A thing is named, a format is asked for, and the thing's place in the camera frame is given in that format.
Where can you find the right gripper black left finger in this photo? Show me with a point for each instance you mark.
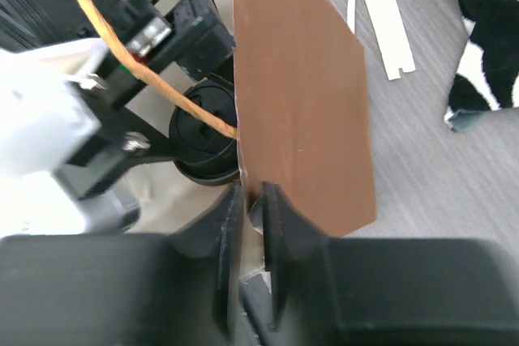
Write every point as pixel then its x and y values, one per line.
pixel 126 288

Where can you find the brown paper bag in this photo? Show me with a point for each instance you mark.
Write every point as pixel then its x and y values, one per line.
pixel 301 92

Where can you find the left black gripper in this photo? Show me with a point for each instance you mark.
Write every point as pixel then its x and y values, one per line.
pixel 137 43

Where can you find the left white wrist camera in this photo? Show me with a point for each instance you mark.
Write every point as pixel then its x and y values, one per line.
pixel 44 120

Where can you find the zebra print pillow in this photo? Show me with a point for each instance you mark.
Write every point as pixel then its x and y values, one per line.
pixel 486 78

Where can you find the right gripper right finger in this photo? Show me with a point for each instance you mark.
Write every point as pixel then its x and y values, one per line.
pixel 384 291

